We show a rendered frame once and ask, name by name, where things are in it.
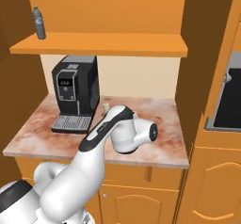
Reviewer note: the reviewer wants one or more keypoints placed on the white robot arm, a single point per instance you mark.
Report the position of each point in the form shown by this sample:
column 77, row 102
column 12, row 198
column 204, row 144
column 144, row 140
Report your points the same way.
column 78, row 177

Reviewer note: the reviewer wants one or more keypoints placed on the small beige candle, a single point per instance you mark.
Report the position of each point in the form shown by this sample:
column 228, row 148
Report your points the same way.
column 106, row 108

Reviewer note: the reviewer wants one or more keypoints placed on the brown tall cabinet side panel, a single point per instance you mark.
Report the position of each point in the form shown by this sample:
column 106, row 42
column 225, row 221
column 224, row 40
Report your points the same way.
column 200, row 61

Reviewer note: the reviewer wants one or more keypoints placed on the orange tall cabinet door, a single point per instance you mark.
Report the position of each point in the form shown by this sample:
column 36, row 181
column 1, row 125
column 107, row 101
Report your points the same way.
column 216, row 187

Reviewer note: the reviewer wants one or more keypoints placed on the black coffee machine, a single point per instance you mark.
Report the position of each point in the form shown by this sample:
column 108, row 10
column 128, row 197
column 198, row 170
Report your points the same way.
column 78, row 83

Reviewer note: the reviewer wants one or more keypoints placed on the orange wooden shelf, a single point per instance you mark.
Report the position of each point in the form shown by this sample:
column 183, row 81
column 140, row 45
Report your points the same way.
column 103, row 44

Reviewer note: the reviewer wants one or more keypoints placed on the orange drawer front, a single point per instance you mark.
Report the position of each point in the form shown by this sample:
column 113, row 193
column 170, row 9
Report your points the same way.
column 125, row 174

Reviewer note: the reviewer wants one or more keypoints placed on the orange cupboard door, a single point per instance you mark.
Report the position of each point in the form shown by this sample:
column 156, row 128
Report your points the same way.
column 141, row 207

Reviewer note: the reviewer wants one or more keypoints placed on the black built-in oven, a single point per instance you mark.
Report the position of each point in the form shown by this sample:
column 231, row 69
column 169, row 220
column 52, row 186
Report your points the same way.
column 230, row 102

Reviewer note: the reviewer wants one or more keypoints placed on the grey water bottle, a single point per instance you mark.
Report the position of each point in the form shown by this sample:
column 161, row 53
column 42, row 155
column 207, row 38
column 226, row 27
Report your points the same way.
column 39, row 24

